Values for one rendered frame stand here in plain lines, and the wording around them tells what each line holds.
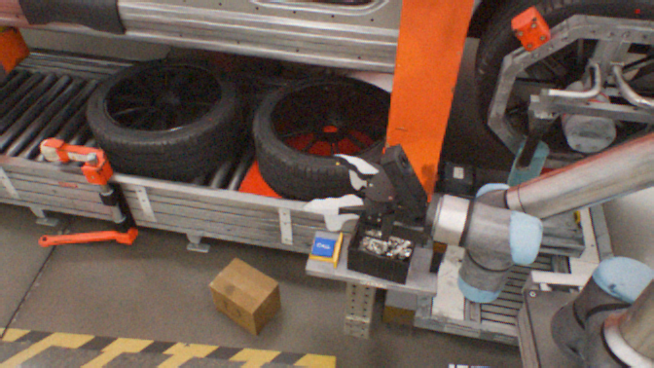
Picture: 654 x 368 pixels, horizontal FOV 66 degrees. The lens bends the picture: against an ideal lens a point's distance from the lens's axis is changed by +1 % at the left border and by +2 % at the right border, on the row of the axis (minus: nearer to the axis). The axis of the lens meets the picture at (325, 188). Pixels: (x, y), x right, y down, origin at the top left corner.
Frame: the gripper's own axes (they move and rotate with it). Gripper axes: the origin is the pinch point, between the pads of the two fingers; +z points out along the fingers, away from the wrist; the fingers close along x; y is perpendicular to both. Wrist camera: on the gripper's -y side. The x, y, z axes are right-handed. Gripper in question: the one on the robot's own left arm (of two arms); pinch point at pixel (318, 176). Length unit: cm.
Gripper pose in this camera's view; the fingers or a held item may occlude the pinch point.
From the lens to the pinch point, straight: 83.1
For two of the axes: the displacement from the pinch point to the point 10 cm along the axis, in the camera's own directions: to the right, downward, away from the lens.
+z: -9.4, -2.4, 2.4
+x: 3.3, -5.8, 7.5
